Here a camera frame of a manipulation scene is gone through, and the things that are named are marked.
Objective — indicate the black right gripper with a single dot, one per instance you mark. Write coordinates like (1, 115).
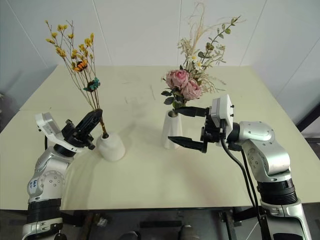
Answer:
(212, 132)

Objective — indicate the yellow dried flower bouquet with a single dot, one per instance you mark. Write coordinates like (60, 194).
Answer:
(85, 67)

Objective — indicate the tall ribbed white vase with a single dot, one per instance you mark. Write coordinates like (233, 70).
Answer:
(171, 127)

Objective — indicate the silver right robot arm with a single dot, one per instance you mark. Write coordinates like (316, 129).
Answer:
(270, 150)

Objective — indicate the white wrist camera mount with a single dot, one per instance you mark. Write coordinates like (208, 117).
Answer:
(222, 110)
(47, 125)

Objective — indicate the black table frame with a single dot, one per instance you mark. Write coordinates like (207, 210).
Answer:
(237, 217)

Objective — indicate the short round white vase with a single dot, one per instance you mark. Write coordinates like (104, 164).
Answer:
(111, 147)

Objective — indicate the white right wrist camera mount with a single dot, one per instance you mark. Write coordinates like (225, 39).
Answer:
(222, 110)

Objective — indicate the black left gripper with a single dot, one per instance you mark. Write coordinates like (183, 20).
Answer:
(75, 136)

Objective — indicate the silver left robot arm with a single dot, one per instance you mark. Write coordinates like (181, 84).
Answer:
(47, 180)

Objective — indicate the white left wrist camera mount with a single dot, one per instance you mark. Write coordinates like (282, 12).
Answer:
(47, 125)

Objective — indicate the pink rose bouquet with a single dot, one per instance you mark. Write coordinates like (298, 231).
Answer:
(185, 80)

